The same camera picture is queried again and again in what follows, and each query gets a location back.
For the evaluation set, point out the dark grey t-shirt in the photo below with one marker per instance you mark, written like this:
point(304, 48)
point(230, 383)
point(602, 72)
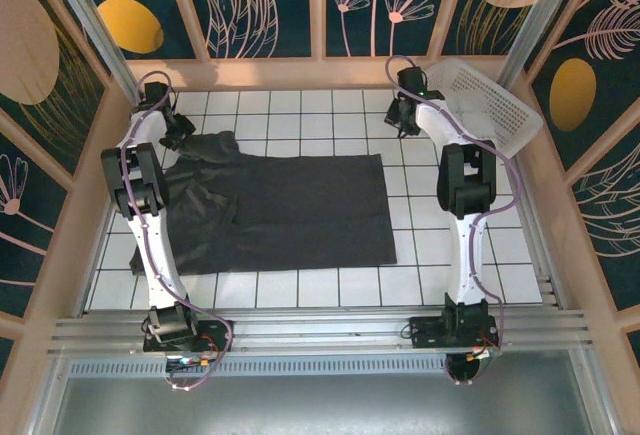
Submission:
point(310, 215)

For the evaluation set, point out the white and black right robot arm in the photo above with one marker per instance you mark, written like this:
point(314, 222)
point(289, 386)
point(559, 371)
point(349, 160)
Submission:
point(467, 255)

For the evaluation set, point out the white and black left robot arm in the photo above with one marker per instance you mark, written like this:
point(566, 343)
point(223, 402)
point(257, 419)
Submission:
point(155, 255)

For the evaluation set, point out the white perforated plastic basket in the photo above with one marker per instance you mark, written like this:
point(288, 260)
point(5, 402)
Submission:
point(500, 105)

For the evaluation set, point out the grey metal sheet panel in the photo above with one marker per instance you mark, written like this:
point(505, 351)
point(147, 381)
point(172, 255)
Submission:
point(320, 405)

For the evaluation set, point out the aluminium corner post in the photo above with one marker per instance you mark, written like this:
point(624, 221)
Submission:
point(530, 30)
point(100, 40)

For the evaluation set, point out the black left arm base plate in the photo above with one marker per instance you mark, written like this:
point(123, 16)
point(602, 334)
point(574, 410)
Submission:
point(217, 331)

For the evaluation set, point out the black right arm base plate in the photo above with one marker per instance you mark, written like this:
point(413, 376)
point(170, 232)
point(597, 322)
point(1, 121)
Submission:
point(425, 332)

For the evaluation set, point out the aluminium mounting rail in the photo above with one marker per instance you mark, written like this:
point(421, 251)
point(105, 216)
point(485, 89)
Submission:
point(320, 330)

